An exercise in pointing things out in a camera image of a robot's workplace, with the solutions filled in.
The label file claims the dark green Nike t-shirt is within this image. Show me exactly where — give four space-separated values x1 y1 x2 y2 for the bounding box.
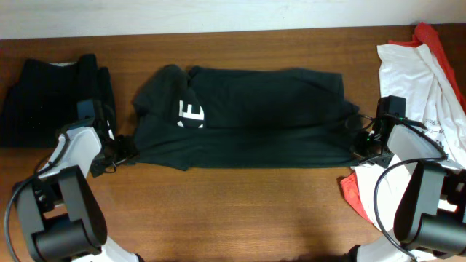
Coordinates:
133 65 362 170

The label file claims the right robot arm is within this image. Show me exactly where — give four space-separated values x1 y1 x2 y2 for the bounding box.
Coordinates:
349 115 465 261

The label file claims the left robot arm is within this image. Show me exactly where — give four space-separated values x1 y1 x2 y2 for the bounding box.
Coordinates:
7 124 142 262

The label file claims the folded black clothes stack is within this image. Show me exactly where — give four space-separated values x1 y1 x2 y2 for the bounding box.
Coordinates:
1 54 117 148

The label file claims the red garment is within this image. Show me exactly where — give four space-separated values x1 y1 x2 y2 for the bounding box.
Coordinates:
340 23 465 226

